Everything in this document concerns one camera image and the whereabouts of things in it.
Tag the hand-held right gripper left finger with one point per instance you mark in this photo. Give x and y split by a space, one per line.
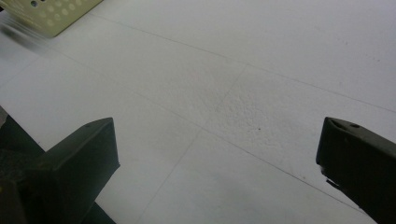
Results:
77 161

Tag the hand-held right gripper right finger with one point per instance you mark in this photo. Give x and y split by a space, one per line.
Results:
361 165

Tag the pale yellow perforated basket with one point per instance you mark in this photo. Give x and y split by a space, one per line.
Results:
46 14

